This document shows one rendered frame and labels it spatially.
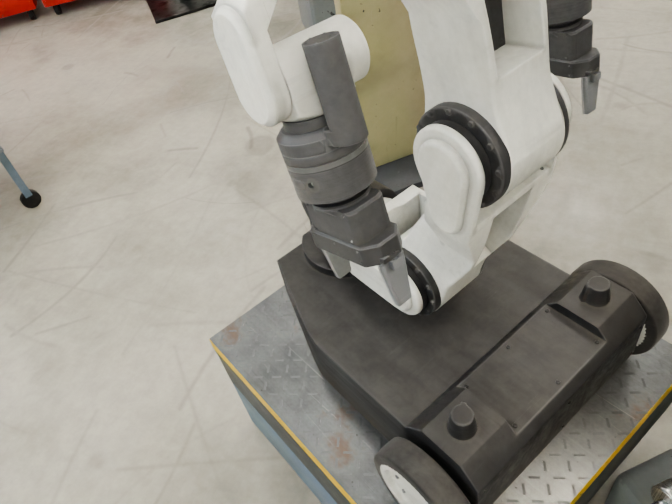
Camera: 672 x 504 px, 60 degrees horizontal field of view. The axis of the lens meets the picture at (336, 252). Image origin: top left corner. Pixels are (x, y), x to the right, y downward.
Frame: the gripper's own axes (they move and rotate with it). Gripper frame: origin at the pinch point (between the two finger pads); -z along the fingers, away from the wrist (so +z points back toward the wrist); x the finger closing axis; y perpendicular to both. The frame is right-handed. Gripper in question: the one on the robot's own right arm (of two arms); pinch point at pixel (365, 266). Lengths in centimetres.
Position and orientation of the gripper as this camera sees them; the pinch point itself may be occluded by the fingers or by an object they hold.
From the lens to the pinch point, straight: 66.8
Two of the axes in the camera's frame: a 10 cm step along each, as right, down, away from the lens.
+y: 7.4, -5.3, 4.2
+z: -2.9, -8.1, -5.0
